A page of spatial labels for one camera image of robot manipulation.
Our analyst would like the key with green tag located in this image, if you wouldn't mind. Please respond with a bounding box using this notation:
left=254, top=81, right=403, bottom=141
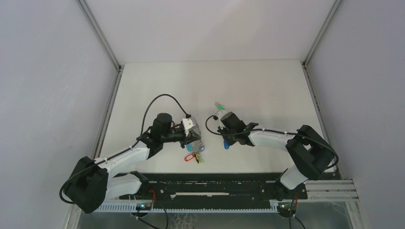
left=214, top=102, right=226, bottom=111

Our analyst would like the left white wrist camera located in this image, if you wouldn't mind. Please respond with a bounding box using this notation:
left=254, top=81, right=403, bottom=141
left=181, top=117, right=197, bottom=135

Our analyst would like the metal key organiser with rings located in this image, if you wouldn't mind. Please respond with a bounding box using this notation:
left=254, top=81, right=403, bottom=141
left=182, top=116, right=205, bottom=164

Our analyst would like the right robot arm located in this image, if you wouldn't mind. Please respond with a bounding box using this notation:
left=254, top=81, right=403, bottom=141
left=216, top=110, right=338, bottom=198

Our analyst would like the left camera black cable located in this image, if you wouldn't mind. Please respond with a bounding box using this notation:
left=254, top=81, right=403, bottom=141
left=139, top=94, right=192, bottom=140

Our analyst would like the camera black cable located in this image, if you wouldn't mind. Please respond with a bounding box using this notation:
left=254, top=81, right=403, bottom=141
left=205, top=114, right=298, bottom=137
left=139, top=94, right=192, bottom=140

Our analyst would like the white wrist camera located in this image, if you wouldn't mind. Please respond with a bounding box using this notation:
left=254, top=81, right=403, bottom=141
left=216, top=110, right=227, bottom=129
left=181, top=117, right=197, bottom=135

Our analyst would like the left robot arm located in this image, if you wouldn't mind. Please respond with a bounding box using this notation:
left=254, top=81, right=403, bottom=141
left=59, top=113, right=202, bottom=213

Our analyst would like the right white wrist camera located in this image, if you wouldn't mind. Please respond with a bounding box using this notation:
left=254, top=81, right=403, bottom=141
left=216, top=110, right=227, bottom=129

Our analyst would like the red tagged key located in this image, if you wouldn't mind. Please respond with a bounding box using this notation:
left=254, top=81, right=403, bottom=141
left=184, top=154, right=194, bottom=162

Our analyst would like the green tagged key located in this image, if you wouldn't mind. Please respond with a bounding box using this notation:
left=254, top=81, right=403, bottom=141
left=194, top=153, right=204, bottom=164

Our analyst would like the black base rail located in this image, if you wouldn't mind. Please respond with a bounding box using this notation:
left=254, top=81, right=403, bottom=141
left=137, top=172, right=308, bottom=210

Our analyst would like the right camera black cable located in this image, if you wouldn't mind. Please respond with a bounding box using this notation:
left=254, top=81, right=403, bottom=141
left=205, top=114, right=298, bottom=137

